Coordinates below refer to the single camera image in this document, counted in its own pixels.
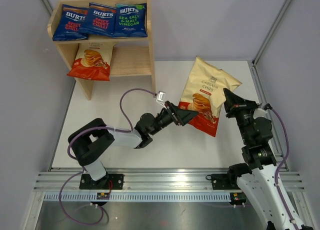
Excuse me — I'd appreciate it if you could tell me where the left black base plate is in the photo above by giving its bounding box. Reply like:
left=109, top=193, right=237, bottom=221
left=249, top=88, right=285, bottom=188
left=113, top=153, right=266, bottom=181
left=79, top=173, right=124, bottom=190

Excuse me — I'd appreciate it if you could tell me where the cassava chips bag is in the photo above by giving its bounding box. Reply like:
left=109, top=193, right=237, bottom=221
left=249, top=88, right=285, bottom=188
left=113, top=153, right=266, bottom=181
left=67, top=42, right=117, bottom=81
left=178, top=56, right=242, bottom=137

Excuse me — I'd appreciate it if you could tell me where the blue Burts chilli bag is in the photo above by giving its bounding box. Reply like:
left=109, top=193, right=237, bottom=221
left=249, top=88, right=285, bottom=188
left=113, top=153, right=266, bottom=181
left=52, top=4, right=89, bottom=42

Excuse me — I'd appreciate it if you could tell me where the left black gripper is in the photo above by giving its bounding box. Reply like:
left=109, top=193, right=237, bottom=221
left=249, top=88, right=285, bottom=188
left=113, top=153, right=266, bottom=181
left=149, top=101, right=198, bottom=136

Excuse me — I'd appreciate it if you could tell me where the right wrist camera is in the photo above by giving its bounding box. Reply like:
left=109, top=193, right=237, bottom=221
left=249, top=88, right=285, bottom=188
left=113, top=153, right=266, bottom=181
left=253, top=103, right=273, bottom=119

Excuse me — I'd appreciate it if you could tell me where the white slotted cable duct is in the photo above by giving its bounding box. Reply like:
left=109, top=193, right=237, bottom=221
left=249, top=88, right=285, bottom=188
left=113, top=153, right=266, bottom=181
left=44, top=192, right=231, bottom=203

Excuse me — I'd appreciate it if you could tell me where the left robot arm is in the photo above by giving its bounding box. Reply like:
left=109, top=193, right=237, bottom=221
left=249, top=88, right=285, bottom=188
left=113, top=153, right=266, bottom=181
left=67, top=101, right=199, bottom=190

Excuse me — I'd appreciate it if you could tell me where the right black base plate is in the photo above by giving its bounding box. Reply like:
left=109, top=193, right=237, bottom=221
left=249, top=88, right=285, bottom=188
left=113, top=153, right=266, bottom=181
left=205, top=173, right=240, bottom=190

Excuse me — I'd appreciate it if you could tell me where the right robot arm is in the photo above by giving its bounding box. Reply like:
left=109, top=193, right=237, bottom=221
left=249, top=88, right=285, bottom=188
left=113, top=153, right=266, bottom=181
left=223, top=88, right=312, bottom=230

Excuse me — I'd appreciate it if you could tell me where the Burts sea salt vinegar bag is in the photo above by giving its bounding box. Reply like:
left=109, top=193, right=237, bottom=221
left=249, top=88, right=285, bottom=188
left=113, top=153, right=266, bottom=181
left=113, top=3, right=148, bottom=38

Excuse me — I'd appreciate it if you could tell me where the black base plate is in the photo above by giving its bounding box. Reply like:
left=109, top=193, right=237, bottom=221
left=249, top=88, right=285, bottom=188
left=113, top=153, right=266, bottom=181
left=79, top=173, right=124, bottom=190
left=205, top=173, right=240, bottom=190

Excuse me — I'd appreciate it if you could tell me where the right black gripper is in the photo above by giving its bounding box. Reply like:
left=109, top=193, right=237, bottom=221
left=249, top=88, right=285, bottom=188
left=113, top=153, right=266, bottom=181
left=222, top=89, right=259, bottom=144

